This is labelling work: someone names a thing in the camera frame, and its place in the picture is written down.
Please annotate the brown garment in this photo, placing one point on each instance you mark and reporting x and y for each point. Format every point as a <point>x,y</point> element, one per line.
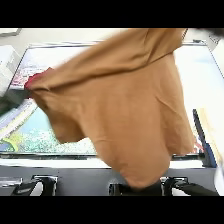
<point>133,106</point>

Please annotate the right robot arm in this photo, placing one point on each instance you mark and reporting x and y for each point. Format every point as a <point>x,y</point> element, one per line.
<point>193,189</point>

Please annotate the red garment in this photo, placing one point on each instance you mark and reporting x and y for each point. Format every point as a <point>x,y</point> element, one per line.
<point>33,79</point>

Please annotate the blue garment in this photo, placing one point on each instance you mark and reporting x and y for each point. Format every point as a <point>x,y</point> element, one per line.
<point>203,140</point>

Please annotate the pale yellow garment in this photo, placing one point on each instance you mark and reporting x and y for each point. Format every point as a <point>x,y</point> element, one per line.
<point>213,130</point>

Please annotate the silver frame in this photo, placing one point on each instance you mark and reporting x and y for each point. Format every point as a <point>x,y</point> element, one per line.
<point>50,163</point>

